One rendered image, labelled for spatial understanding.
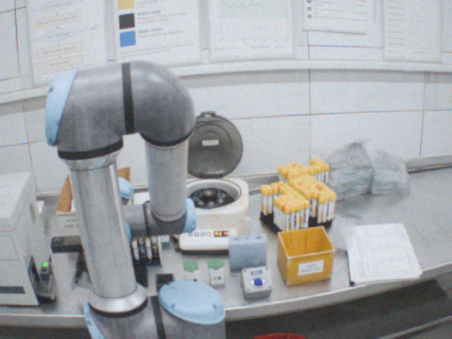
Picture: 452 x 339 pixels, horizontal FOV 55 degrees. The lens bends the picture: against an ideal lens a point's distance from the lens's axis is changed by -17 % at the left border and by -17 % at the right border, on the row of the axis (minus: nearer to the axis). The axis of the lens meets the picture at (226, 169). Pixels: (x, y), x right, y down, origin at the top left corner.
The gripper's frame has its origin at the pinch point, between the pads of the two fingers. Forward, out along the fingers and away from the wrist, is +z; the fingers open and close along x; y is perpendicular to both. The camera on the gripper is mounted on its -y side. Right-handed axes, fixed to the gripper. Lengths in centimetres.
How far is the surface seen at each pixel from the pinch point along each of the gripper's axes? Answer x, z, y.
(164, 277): 5.1, -11.2, 24.1
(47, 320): -8.4, 10.2, -4.4
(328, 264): -3, -36, 60
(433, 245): 2, -51, 98
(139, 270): 9.4, -7.7, 18.2
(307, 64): 56, -75, 49
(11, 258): -4.3, -3.3, -19.2
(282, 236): 10, -33, 50
